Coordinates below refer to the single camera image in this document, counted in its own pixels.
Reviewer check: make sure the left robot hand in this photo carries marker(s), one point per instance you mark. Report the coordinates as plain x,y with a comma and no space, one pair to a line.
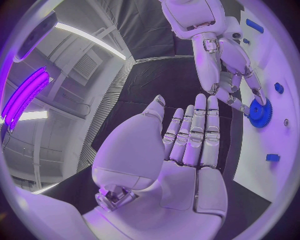
178,187

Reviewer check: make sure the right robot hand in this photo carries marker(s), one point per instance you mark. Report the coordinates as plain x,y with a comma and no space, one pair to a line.
206,65

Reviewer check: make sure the blue gear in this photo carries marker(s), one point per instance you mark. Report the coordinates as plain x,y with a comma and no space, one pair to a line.
260,118

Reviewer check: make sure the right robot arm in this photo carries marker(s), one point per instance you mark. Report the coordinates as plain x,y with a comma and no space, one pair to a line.
232,25

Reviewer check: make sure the white task board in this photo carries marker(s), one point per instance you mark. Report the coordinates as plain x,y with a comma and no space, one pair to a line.
262,142

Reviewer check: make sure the small blue peg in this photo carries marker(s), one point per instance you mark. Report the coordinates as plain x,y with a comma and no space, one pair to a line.
246,40

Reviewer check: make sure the long blue block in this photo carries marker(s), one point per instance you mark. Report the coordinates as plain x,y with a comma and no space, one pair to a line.
255,25

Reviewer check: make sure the glowing light bar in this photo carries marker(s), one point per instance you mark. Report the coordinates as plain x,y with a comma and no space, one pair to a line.
25,93

